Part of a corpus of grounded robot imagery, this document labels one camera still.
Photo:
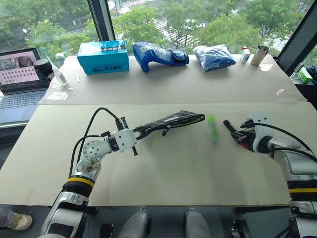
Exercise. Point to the grey rounded robot leg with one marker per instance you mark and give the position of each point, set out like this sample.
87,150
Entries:
137,224
195,223

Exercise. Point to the white squeeze bottle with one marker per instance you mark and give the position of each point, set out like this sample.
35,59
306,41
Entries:
60,75

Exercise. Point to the small clear plastic piece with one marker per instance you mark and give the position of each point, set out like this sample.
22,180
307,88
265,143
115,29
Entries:
280,91

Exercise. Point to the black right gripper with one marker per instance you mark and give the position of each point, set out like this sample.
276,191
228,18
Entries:
247,138

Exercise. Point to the small white plastic piece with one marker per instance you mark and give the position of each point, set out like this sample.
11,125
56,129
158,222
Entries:
77,79

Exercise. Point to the grey laptop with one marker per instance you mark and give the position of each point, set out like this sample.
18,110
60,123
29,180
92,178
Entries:
18,81

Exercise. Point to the red marker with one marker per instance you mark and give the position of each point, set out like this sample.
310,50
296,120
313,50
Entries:
226,122

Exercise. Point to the blue boxing glove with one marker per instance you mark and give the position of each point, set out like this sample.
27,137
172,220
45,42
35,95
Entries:
158,55

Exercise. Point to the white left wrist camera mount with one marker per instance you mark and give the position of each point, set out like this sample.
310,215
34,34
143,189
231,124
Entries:
125,140

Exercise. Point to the black cylinder speaker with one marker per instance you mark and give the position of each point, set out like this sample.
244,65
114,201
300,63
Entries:
42,67

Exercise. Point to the small white red-capped bottle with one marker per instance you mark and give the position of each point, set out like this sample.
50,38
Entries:
245,55

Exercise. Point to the black window frame post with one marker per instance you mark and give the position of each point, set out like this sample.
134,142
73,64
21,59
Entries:
298,37
101,19

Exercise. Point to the green highlighter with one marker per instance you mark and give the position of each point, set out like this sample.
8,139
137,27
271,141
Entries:
213,129

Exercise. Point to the green box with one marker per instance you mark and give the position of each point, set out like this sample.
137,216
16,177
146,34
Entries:
305,75

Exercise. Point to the metal cup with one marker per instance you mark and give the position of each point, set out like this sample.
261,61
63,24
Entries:
258,55

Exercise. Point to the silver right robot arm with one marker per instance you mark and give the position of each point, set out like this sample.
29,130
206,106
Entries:
294,161

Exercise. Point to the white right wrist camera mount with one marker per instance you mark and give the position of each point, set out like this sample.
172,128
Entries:
261,124

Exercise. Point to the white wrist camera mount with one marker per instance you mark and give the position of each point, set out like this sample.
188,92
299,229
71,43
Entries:
125,140
261,124

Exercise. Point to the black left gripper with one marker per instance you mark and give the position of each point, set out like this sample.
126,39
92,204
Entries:
122,123

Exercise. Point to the white shoe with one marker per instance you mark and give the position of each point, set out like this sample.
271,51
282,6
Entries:
21,221

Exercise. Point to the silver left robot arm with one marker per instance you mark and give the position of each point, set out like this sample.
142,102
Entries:
91,151

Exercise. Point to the clear plastic bag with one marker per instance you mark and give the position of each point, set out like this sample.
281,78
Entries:
58,95

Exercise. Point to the cyan cardboard box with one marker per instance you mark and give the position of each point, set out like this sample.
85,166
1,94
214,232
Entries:
102,58

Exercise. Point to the blue cloth in plastic bag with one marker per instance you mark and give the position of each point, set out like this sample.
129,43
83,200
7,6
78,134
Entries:
213,58

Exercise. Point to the black white grid pouch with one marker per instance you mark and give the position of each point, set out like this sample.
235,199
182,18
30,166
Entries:
173,120

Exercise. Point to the grey round object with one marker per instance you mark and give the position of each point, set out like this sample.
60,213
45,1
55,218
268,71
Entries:
59,57

